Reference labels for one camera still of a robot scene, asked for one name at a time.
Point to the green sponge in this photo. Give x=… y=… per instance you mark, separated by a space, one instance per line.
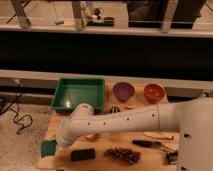
x=48 y=148

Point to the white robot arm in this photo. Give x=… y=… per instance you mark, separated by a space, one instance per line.
x=192 y=119

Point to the purple bowl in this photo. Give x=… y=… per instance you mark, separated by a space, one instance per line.
x=123 y=91

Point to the red bowl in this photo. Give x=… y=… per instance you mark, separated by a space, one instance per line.
x=154 y=93

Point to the metal spoon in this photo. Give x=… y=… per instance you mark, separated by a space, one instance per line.
x=129 y=107

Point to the green plastic tray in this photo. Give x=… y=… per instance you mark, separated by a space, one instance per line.
x=71 y=92

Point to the red yellow apple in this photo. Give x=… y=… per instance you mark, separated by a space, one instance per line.
x=92 y=137

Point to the black eraser block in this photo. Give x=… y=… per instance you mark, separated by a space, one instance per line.
x=83 y=154

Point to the bunch of grapes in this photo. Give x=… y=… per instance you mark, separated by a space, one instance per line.
x=124 y=154

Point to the wooden board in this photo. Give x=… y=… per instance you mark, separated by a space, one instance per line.
x=151 y=159

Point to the black handled tool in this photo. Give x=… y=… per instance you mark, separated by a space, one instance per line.
x=151 y=144

